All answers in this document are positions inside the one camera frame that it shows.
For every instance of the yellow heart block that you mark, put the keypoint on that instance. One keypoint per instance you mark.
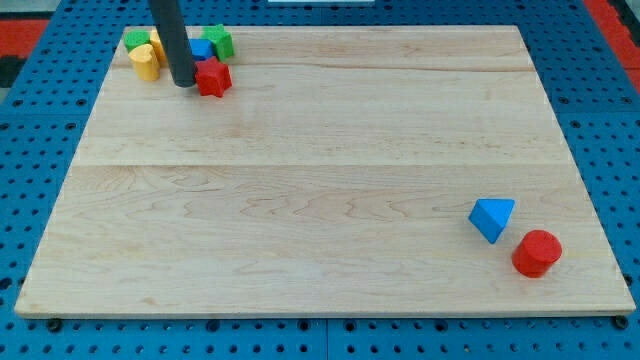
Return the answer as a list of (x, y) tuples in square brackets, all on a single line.
[(145, 63)]

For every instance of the light wooden board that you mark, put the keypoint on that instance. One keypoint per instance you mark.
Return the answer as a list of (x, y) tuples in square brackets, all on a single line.
[(333, 179)]

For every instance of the red star block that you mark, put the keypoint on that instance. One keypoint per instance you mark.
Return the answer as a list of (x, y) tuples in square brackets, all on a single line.
[(213, 77)]

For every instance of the green star block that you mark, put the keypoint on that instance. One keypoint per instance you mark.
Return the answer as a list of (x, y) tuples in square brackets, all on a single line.
[(221, 39)]

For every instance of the blue triangle block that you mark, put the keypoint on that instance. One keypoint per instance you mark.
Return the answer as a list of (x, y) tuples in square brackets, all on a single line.
[(491, 216)]

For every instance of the blue cube block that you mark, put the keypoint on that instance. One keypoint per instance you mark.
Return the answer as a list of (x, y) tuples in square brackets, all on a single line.
[(201, 49)]

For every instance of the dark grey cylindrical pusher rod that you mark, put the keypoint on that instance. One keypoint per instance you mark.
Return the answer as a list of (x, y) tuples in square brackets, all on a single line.
[(169, 23)]

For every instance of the yellow block behind rod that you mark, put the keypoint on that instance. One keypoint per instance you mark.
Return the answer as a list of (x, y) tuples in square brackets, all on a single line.
[(156, 43)]

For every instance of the red cylinder block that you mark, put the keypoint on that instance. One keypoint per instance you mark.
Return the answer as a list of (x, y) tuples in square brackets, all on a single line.
[(536, 253)]

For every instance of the green round block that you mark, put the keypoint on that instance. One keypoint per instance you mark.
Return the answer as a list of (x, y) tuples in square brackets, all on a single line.
[(135, 38)]

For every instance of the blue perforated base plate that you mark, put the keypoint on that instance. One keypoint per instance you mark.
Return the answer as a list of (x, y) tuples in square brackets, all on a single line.
[(46, 109)]

